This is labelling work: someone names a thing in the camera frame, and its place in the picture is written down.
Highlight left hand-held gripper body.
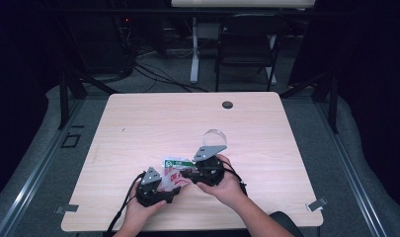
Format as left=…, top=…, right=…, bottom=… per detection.
left=135, top=166, right=167, bottom=208

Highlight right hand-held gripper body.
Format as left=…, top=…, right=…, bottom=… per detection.
left=191, top=144, right=228, bottom=188

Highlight pink and white plastic bag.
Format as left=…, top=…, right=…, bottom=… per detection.
left=159, top=155, right=200, bottom=193

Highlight clear glass cup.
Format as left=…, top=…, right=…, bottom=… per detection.
left=201, top=128, right=228, bottom=156

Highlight person's left hand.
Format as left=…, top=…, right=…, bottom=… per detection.
left=122, top=190, right=168, bottom=232

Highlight person's right hand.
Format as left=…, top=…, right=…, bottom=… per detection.
left=196, top=153, right=247, bottom=209

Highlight grey tape piece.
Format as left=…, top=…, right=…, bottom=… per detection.
left=305, top=197, right=329, bottom=212
left=54, top=203, right=80, bottom=215

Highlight person's dark clothed knee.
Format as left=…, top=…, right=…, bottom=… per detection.
left=269, top=210, right=304, bottom=237

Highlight white desk leg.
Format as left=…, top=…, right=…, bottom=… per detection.
left=267, top=34, right=278, bottom=86
left=189, top=17, right=201, bottom=85

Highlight black metal stand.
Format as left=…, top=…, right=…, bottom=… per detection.
left=279, top=70, right=340, bottom=134
left=56, top=65, right=120, bottom=130

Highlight black folding chair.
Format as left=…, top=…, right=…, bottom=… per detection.
left=214, top=13, right=289, bottom=93

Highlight grey box under desk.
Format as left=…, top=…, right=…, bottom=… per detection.
left=196, top=22, right=222, bottom=40

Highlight black computer tower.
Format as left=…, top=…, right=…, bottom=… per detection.
left=72, top=13, right=134, bottom=75

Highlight white desk top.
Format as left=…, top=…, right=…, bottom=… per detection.
left=170, top=0, right=317, bottom=9

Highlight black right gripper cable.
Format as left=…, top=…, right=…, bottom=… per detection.
left=221, top=161, right=249, bottom=198

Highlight black floor cables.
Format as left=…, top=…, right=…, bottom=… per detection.
left=132, top=61, right=209, bottom=94

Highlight grey metal floor rail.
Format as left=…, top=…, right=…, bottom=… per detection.
left=313, top=102, right=390, bottom=237
left=0, top=98, right=86, bottom=237

